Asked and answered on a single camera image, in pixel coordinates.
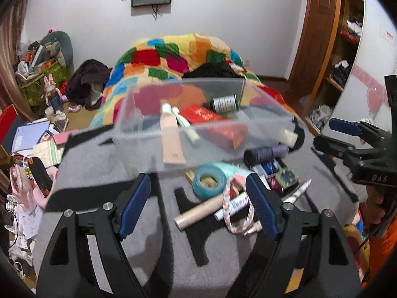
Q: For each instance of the green printed book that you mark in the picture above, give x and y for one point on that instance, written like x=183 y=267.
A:
x=46 y=153

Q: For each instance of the dark bottle with white label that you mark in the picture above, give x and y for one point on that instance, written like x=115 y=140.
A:
x=225 y=103

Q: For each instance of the white door sticker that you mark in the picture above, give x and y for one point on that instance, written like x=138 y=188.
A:
x=387 y=34

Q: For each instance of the white shoes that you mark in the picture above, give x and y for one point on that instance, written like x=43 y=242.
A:
x=321 y=115

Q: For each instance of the wooden door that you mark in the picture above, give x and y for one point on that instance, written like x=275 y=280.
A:
x=313 y=37

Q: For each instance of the beige cosmetic tube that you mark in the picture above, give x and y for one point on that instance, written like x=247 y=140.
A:
x=198 y=214

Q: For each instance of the blue cup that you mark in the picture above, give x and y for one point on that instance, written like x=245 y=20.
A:
x=56 y=103

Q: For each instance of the gold hair clip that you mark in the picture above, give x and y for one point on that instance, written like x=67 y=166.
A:
x=252 y=230

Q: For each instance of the white sliding wardrobe door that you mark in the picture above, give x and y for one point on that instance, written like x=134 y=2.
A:
x=372 y=52

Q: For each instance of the clear pink pouch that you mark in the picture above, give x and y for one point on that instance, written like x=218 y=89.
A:
x=20 y=189

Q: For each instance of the pink bunny toy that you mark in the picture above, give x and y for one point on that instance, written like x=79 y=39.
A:
x=49 y=83

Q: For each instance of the white green-capped tube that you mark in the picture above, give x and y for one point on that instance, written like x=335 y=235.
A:
x=186 y=127

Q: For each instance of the red board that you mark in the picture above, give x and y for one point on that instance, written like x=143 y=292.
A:
x=7 y=124

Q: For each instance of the white pen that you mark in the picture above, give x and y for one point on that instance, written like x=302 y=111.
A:
x=299 y=191

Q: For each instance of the colourful patchwork blanket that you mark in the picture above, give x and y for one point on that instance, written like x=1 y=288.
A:
x=161 y=56

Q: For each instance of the clear plastic storage box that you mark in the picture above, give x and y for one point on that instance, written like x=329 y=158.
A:
x=139 y=142

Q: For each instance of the pink curtain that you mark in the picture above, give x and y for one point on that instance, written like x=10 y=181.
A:
x=12 y=52

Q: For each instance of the small colourful box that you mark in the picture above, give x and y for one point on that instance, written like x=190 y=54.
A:
x=287 y=177

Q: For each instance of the black garment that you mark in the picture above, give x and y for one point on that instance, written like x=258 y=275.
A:
x=214 y=70

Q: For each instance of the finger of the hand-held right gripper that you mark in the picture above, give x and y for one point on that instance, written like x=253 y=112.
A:
x=344 y=126
x=328 y=146

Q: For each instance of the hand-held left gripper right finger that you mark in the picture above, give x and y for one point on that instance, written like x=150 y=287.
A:
x=260 y=205

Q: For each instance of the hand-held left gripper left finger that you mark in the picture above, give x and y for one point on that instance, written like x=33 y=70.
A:
x=135 y=205

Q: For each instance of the person's right forearm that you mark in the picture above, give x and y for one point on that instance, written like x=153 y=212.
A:
x=383 y=254

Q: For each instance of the green storage bag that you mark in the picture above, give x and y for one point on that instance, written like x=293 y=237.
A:
x=34 y=90

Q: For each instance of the blue book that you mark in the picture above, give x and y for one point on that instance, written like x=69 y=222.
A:
x=28 y=136

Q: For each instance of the black orange oblong object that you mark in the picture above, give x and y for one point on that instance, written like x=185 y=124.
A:
x=40 y=172

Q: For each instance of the purple black bottle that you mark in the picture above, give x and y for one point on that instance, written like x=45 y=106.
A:
x=259 y=155

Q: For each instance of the dark tablet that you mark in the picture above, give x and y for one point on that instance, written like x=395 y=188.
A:
x=61 y=124

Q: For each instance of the red packet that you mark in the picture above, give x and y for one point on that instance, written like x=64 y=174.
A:
x=204 y=116

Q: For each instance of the small white jar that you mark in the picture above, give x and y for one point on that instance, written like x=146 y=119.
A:
x=287 y=136

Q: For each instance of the teal tape roll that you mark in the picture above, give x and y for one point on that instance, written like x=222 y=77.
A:
x=203 y=194

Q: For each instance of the scattered white papers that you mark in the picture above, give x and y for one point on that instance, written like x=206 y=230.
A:
x=21 y=229

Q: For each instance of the yellow printed cloth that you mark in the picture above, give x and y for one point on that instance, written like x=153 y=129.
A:
x=353 y=242

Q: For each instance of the pink plush slipper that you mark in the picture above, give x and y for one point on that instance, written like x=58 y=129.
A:
x=51 y=173

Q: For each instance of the white folded clothes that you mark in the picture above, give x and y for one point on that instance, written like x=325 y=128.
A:
x=354 y=27

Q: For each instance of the pink box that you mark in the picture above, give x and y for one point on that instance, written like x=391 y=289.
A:
x=62 y=138

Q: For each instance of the grey black blanket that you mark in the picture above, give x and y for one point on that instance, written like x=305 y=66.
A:
x=217 y=270

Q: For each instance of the grey neck pillow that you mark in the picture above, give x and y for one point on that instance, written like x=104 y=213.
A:
x=66 y=49

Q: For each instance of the person's right hand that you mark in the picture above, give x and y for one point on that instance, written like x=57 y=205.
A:
x=373 y=206

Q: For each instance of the black folded clothes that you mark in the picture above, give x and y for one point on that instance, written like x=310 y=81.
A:
x=341 y=74

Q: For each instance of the white printed tube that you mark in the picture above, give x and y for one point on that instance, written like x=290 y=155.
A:
x=238 y=204

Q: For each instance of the dark purple clothes heap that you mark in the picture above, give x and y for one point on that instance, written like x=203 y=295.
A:
x=86 y=80

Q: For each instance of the small blue box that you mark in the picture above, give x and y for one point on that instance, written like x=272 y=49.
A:
x=268 y=167

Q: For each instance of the wooden wardrobe shelf unit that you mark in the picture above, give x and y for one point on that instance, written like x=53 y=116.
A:
x=338 y=6

